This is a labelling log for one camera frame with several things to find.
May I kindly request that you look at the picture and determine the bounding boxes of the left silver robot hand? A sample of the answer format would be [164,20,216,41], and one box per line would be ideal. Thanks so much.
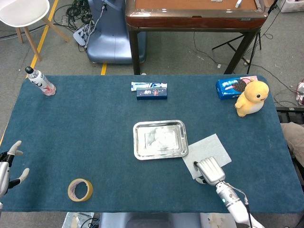
[0,140,30,198]

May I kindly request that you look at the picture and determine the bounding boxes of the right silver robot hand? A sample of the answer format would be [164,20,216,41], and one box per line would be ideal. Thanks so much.
[193,156,226,185]

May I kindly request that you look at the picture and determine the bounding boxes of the white paper sheet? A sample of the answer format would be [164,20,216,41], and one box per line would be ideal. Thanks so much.
[182,133,232,181]

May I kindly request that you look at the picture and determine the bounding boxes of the silver metal tray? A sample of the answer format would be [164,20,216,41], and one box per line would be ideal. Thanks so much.
[133,119,189,161]

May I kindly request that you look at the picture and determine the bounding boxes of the white crumpled cloth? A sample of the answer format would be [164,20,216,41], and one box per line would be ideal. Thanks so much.
[200,212,237,228]

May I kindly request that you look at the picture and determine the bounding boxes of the blue cookie box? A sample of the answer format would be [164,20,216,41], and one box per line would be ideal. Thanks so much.
[215,76,258,101]

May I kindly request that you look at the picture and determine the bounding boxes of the blue-grey robot torso base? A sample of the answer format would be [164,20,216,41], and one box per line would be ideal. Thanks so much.
[98,212,202,228]

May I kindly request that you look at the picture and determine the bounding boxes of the yellow plush duck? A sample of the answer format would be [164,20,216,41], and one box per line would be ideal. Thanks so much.
[235,80,270,118]

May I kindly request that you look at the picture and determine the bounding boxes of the yellow tape roll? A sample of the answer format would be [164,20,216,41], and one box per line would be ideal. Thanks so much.
[67,178,94,202]

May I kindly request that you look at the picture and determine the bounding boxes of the clear plastic bag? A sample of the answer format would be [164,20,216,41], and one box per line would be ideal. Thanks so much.
[62,212,95,228]

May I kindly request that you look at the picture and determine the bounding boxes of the beige fabric heap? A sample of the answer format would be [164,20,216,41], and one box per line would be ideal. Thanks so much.
[280,122,304,162]

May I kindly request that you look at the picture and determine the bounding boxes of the clear drink bottle black cap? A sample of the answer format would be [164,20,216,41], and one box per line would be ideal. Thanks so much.
[25,66,57,96]

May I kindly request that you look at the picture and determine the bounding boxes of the dark blue long box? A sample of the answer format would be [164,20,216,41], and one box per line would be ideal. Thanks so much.
[136,87,169,100]

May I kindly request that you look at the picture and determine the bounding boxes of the blue table cloth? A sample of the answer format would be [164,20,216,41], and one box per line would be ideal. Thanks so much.
[0,75,297,214]

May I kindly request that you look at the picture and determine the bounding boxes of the pink white shoe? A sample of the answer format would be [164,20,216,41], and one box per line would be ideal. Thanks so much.
[295,79,304,106]

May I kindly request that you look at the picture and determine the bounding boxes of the black tripod stand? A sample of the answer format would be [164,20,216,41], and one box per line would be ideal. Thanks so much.
[212,0,278,74]

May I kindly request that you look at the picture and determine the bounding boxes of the brown mahjong table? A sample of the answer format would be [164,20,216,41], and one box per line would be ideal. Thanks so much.
[125,0,269,76]

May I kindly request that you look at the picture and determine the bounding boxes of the white power strip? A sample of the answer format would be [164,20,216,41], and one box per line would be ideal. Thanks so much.
[73,20,95,46]

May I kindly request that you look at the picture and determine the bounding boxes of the white chair wooden legs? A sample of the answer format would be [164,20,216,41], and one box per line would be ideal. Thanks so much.
[0,0,71,62]

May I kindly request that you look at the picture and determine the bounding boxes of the white storage box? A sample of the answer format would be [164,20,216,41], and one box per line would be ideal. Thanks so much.
[276,0,304,13]

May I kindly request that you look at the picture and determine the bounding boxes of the black metal frame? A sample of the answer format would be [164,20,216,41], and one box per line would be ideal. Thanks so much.
[275,106,304,124]

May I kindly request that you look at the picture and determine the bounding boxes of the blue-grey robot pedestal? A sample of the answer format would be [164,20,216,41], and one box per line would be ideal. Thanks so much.
[85,0,147,64]

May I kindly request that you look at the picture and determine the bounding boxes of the black cable bundle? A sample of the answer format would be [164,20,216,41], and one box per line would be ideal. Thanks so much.
[53,0,93,30]

